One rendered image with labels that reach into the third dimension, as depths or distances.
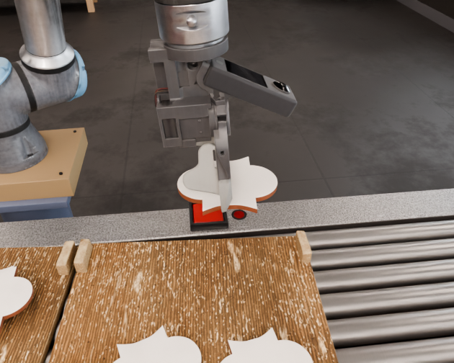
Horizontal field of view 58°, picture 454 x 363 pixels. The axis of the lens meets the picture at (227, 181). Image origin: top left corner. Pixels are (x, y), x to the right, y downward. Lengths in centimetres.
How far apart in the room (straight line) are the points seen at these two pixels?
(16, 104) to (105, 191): 150
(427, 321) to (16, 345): 63
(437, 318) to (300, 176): 185
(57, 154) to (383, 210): 78
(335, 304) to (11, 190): 75
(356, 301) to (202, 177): 37
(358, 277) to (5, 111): 81
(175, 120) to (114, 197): 194
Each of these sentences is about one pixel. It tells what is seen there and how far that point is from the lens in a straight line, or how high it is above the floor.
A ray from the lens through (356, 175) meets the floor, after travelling 261.
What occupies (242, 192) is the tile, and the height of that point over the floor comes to 114.
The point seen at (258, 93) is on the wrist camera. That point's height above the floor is 128.
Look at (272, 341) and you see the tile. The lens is 64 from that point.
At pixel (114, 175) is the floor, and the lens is 258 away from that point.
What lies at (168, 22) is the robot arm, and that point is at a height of 137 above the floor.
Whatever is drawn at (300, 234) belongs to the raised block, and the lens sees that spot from 76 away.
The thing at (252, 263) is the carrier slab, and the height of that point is 94.
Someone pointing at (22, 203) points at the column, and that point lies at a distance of 106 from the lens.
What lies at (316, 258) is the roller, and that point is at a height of 92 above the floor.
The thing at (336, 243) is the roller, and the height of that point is 91.
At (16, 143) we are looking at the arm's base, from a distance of 106.
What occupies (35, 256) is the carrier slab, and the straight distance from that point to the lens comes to 82.
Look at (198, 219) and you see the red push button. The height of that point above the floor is 93.
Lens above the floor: 149
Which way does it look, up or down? 38 degrees down
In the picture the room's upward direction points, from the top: straight up
